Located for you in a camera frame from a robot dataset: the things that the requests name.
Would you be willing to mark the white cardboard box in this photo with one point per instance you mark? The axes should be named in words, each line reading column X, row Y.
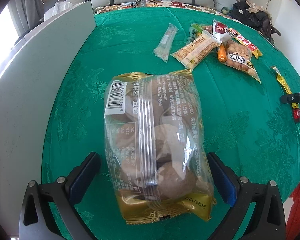
column 28, row 88

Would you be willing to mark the green tablecloth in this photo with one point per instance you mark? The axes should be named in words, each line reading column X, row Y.
column 245, row 123

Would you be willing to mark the floral bed sheet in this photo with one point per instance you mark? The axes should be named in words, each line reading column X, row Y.
column 159, row 4

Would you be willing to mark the black bag pile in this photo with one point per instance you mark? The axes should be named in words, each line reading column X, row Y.
column 254, row 16

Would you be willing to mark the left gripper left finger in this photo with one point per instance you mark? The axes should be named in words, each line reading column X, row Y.
column 36, row 218

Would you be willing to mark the green clear sausage packet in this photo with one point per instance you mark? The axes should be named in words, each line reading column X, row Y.
column 197, row 29

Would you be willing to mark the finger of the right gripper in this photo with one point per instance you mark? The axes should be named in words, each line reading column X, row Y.
column 290, row 98

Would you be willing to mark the orange sausage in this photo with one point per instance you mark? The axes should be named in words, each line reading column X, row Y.
column 221, row 53

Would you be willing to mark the white plastic bag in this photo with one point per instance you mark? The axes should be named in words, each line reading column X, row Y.
column 60, row 7

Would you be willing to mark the yellow red snack packet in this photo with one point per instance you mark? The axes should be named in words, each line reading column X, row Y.
column 242, row 40

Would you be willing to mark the grey curtain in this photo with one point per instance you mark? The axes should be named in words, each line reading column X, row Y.
column 25, row 14

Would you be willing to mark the clear long stick snack packet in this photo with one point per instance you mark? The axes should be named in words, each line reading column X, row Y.
column 164, row 47

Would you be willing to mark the white red triangular snack bag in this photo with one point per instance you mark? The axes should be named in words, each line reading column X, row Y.
column 221, row 32

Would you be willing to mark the thin yellow strip snack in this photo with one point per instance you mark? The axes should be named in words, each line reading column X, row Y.
column 295, row 106

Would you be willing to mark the peanut snack bag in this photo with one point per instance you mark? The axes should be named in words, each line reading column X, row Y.
column 238, row 57

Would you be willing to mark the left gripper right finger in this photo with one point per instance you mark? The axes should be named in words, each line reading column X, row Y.
column 268, row 218

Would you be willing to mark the beige cracker packet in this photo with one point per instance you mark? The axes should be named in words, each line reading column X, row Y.
column 194, row 52

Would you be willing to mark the gold bag of brown pastries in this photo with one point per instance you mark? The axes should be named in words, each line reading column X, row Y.
column 154, row 147

